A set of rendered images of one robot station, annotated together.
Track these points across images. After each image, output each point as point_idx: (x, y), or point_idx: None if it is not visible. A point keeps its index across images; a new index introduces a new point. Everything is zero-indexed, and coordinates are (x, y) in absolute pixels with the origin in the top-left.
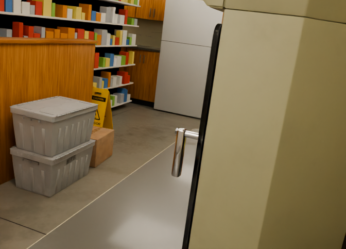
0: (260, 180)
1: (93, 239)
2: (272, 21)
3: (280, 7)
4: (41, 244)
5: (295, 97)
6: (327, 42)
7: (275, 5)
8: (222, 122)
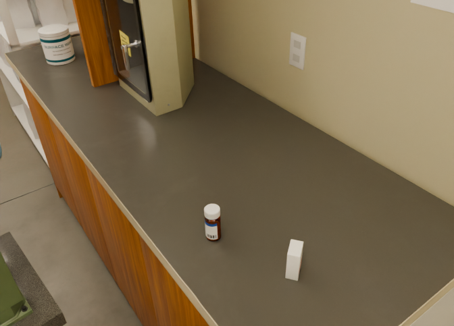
0: (172, 49)
1: (97, 130)
2: None
3: None
4: (82, 146)
5: (173, 8)
6: None
7: None
8: (151, 32)
